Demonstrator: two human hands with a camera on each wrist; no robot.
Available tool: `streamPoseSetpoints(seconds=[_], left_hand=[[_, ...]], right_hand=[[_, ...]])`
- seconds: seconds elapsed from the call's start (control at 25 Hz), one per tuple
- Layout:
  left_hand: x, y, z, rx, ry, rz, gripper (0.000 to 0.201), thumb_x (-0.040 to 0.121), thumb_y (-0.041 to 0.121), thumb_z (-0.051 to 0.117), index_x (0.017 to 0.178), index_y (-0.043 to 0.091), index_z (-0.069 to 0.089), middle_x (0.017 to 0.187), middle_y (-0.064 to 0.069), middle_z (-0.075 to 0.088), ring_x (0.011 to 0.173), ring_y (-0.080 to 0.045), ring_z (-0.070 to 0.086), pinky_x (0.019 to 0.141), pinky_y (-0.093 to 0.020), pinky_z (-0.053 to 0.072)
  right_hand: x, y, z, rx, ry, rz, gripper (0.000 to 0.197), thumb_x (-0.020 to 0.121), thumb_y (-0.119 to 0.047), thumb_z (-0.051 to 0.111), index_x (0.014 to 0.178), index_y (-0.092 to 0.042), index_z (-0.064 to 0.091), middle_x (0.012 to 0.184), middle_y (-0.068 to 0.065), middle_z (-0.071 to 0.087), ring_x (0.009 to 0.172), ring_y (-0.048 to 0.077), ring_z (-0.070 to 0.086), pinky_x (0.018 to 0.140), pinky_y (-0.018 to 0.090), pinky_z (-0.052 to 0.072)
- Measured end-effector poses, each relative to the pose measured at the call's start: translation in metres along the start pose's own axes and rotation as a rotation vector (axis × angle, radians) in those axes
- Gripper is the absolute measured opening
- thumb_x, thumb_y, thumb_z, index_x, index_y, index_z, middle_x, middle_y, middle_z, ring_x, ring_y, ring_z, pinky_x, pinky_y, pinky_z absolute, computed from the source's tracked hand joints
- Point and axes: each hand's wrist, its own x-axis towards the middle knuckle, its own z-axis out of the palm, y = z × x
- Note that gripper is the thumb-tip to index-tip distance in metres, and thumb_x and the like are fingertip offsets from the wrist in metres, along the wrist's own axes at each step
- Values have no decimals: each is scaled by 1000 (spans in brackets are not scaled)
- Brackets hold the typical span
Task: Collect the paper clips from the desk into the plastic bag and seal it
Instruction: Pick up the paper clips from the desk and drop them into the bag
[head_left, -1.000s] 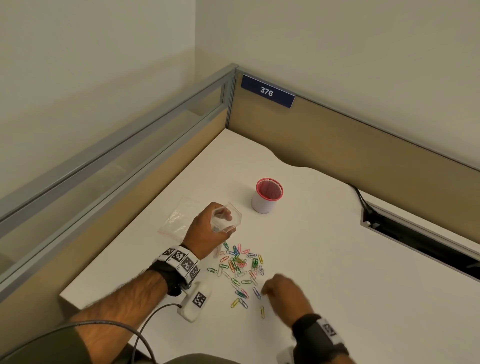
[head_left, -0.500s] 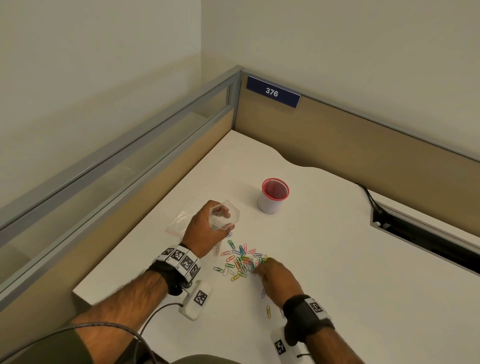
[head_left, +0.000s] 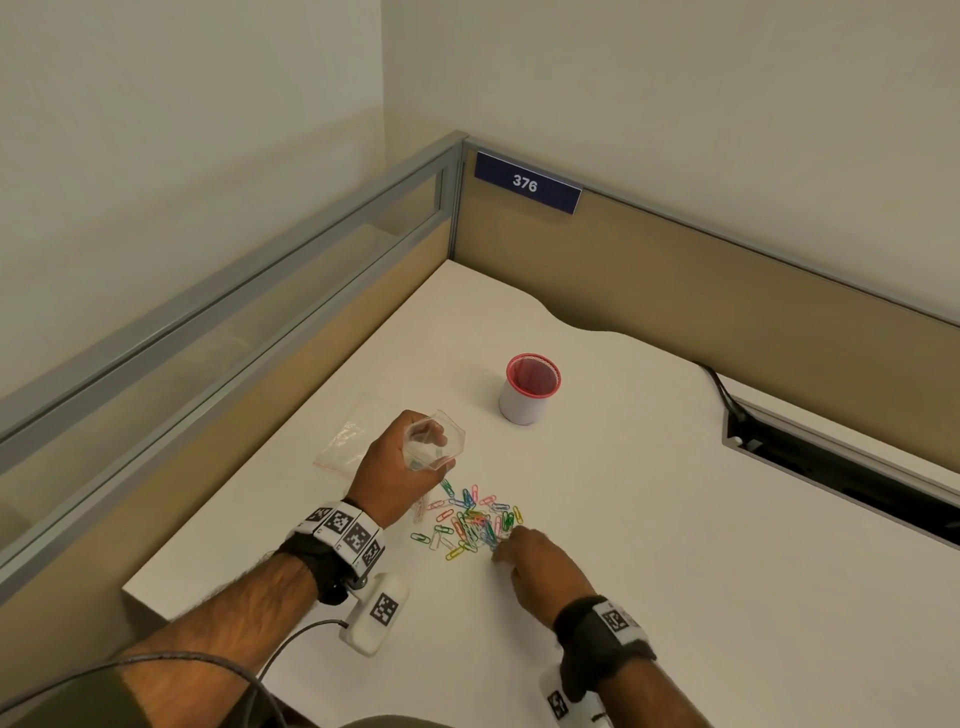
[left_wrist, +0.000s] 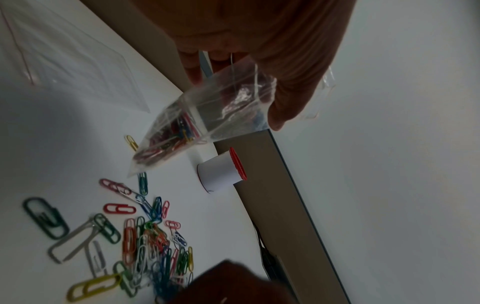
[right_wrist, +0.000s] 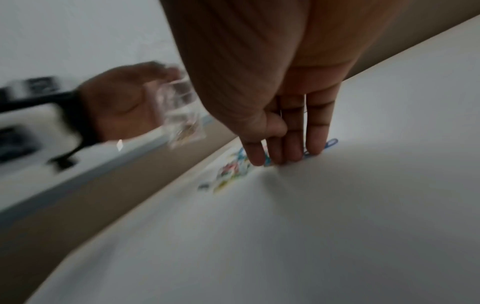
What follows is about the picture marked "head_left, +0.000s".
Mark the person's right hand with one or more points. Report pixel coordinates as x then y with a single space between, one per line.
547 574

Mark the person's left hand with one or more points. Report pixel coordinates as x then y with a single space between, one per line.
386 480

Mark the clear plastic bag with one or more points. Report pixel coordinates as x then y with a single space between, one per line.
451 448
349 439

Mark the pile of colourful paper clips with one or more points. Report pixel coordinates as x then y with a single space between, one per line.
472 525

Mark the person's left forearm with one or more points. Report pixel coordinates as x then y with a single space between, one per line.
225 630

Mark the white left marker band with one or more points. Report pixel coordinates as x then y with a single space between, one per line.
341 529

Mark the white right marker tag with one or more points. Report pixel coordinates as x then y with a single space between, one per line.
619 621

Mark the grey framed glass partition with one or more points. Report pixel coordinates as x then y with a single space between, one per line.
225 446

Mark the beige partition panel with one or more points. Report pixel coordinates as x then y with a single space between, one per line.
712 300

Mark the blue number sign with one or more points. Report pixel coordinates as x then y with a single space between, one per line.
526 182

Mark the olive left sleeve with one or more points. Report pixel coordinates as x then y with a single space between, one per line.
75 705

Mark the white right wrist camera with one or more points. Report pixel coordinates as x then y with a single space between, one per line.
570 701

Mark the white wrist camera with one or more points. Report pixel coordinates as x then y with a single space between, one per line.
570 701
375 615

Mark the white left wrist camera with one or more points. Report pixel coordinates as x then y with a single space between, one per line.
375 615

